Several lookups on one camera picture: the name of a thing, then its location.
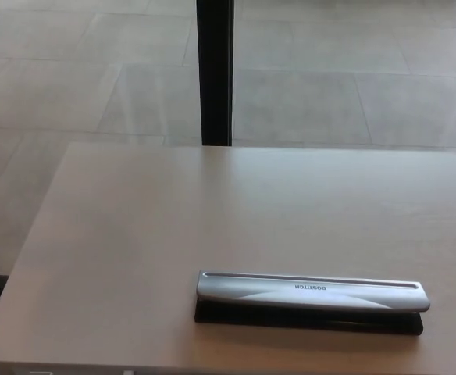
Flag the black vertical post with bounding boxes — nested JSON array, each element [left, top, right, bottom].
[[195, 0, 235, 148]]

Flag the silver black Bostitch hole punch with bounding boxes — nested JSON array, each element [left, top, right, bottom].
[[194, 269, 432, 336]]

